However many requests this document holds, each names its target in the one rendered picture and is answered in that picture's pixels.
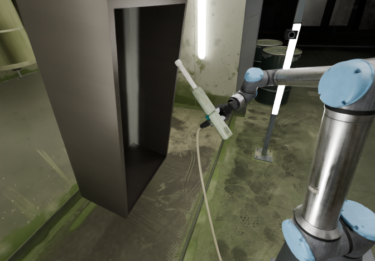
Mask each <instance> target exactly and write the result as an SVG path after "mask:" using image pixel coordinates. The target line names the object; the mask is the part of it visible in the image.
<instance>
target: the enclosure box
mask: <svg viewBox="0 0 375 261"><path fill-rule="evenodd" d="M16 2H17V5H18V9H19V11H20V14H21V17H22V20H23V24H24V25H25V29H26V32H27V35H28V38H29V41H30V44H31V47H32V50H33V53H34V56H35V59H36V62H37V65H38V67H39V71H40V74H41V77H42V80H43V82H44V86H45V89H46V92H47V95H48V97H49V101H50V104H51V107H52V110H53V112H54V115H55V118H56V121H57V124H58V127H59V130H60V133H61V136H62V139H63V142H64V145H65V148H66V151H67V154H68V157H69V160H70V163H71V166H72V169H73V172H74V175H75V178H76V181H77V184H78V187H79V190H80V193H81V196H82V197H83V198H85V199H87V200H89V201H91V202H93V203H95V204H97V205H99V206H101V207H103V208H105V209H107V210H109V211H111V212H113V213H115V214H117V215H119V216H121V217H123V218H125V219H126V218H127V217H128V215H129V214H130V213H131V211H132V209H133V208H134V206H135V205H136V203H137V202H138V200H139V199H140V197H141V196H142V194H143V193H144V191H145V189H146V188H147V186H148V185H149V183H150V182H151V180H152V179H153V177H154V176H155V174H156V172H157V171H158V169H159V168H160V167H161V165H162V163H163V162H164V160H165V159H166V157H167V151H168V146H169V138H170V130H171V122H172V114H173V108H174V100H175V92H176V84H177V76H178V71H179V67H177V66H176V64H175V61H176V60H178V59H180V54H181V46H182V38H183V33H184V25H185V16H186V8H187V3H188V0H16Z"/></svg>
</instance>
